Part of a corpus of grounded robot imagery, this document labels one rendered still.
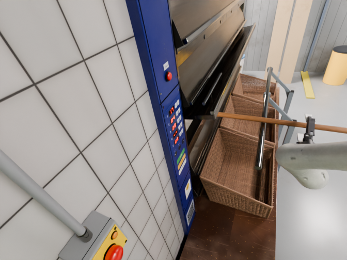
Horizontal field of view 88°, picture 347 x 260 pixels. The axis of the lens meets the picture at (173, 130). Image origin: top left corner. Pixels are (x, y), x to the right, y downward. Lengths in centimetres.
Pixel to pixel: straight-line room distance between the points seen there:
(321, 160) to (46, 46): 77
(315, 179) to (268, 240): 65
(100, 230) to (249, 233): 111
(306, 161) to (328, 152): 8
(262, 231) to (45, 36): 142
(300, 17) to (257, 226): 360
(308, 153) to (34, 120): 77
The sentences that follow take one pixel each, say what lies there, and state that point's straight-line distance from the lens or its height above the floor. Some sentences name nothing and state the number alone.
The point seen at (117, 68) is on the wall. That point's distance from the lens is 46.
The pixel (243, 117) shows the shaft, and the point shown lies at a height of 120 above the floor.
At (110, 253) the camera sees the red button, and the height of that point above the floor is 148.
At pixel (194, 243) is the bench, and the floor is 58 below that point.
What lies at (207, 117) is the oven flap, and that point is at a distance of 83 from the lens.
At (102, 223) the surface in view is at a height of 151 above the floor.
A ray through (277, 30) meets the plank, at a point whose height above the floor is 97.
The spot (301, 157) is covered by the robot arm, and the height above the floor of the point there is 135.
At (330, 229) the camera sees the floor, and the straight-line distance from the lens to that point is 232.
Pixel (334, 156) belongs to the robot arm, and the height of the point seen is 142.
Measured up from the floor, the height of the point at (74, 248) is 151.
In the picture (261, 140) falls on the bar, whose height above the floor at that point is 117.
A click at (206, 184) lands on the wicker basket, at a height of 78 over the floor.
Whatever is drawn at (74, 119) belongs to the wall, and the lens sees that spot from 39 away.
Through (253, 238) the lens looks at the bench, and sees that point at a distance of 142.
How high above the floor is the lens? 189
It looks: 39 degrees down
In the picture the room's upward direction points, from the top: 10 degrees counter-clockwise
